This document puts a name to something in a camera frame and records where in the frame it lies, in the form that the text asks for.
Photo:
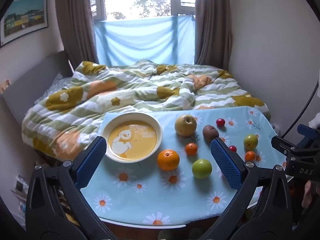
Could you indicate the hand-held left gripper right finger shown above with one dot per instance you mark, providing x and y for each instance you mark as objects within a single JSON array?
[{"x": 225, "y": 162}]

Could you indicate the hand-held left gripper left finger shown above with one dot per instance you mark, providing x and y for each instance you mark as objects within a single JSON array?
[{"x": 91, "y": 162}]

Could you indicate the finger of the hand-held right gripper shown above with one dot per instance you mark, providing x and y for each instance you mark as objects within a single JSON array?
[
  {"x": 287, "y": 147},
  {"x": 308, "y": 133}
]

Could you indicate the red cherry tomato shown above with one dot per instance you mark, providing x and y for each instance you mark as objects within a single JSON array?
[
  {"x": 233, "y": 148},
  {"x": 220, "y": 122}
]

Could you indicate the large green fruit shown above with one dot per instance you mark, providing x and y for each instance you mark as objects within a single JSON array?
[{"x": 202, "y": 168}]

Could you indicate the small tangerine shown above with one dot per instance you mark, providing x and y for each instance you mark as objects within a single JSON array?
[
  {"x": 191, "y": 149},
  {"x": 250, "y": 156}
]

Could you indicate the cream bowl with duck print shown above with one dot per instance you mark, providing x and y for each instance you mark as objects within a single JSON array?
[{"x": 135, "y": 140}]

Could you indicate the yellow-green apple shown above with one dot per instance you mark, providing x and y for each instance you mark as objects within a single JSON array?
[{"x": 185, "y": 125}]

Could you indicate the large orange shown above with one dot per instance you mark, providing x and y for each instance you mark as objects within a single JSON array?
[{"x": 168, "y": 160}]

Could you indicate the person's right hand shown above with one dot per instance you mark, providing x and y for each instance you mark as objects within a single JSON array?
[{"x": 306, "y": 193}]

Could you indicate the brown kiwi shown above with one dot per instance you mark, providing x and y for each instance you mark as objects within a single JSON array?
[{"x": 210, "y": 133}]

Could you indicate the small green fruit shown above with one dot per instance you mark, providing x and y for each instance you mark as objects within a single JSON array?
[{"x": 250, "y": 141}]

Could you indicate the blue daisy print tablecloth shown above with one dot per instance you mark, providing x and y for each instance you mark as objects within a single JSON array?
[{"x": 155, "y": 192}]

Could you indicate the floral striped blanket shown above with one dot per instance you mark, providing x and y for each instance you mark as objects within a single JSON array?
[{"x": 100, "y": 92}]

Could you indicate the pile of papers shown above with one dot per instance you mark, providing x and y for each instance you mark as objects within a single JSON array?
[{"x": 20, "y": 190}]

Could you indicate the blue floral pillow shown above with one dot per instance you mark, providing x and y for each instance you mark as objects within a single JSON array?
[{"x": 55, "y": 83}]

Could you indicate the grey bed headboard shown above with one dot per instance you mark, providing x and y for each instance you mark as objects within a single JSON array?
[{"x": 30, "y": 80}]

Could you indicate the small plush toy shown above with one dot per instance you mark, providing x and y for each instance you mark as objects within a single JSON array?
[{"x": 5, "y": 85}]

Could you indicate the light blue window cloth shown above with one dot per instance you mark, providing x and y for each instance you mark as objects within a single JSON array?
[{"x": 142, "y": 42}]

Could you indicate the brown curtain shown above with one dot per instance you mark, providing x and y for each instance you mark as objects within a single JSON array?
[
  {"x": 75, "y": 17},
  {"x": 212, "y": 22}
]

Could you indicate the framed landscape picture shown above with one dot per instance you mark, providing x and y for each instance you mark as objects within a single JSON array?
[{"x": 25, "y": 17}]

